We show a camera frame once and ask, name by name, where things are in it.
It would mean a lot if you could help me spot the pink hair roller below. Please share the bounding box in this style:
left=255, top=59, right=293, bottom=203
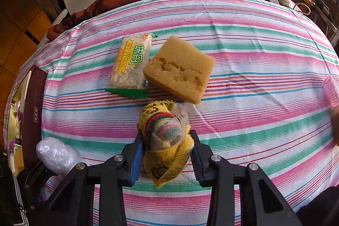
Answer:
left=322, top=75, right=339, bottom=108

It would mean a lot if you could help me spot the yellow label snack packet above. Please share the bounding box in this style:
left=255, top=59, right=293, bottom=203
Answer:
left=105, top=33, right=158, bottom=99

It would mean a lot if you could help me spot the dark bag with checkered strap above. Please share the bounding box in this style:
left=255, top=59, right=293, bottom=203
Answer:
left=0, top=160, right=29, bottom=226

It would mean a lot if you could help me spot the dark red gift box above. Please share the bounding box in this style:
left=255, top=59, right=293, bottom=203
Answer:
left=7, top=64, right=48, bottom=173

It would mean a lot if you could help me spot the cluttered metal rack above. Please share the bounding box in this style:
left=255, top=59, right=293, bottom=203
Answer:
left=315, top=0, right=339, bottom=44

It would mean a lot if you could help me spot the yellow sock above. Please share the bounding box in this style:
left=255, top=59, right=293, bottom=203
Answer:
left=138, top=99, right=193, bottom=188

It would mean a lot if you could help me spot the white cable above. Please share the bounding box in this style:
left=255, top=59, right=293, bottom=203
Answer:
left=293, top=2, right=312, bottom=15

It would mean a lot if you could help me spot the wedge-shaped tan sponge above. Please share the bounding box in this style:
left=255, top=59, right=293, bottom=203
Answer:
left=331, top=107, right=339, bottom=147

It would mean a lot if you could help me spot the dark cloth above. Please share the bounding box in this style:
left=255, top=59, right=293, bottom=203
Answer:
left=298, top=186, right=339, bottom=226

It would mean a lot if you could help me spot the clear plastic wrap ball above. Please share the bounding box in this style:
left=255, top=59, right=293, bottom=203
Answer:
left=36, top=137, right=83, bottom=177

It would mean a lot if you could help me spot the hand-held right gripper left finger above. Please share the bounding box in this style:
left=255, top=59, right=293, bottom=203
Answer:
left=29, top=132, right=145, bottom=226

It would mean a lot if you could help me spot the thick square tan sponge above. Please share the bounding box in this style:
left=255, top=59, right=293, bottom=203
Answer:
left=143, top=36, right=215, bottom=104

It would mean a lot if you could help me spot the wooden cabinet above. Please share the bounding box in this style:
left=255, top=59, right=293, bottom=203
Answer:
left=0, top=0, right=53, bottom=136

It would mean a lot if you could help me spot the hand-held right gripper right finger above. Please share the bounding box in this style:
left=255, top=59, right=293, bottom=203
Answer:
left=189, top=130, right=302, bottom=226

